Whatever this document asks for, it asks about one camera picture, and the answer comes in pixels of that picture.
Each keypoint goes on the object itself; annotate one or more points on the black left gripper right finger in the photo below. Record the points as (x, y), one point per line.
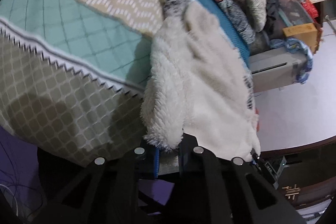
(203, 193)

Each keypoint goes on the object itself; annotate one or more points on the patterned beige teal bedsheet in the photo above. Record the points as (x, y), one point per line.
(73, 73)

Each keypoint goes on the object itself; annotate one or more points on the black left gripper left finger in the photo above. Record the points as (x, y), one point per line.
(146, 157)

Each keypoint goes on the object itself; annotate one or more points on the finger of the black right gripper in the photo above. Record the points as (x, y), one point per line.
(270, 170)

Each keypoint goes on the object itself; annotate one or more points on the yellow cardboard box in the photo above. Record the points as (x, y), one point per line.
(307, 33)

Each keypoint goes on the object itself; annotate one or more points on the blue plastic bag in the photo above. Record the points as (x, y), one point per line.
(296, 47)

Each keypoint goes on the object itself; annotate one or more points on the grey storage box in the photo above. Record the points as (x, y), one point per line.
(274, 69)

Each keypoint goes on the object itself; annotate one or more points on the white fluffy fleece coat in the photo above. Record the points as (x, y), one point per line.
(199, 85)

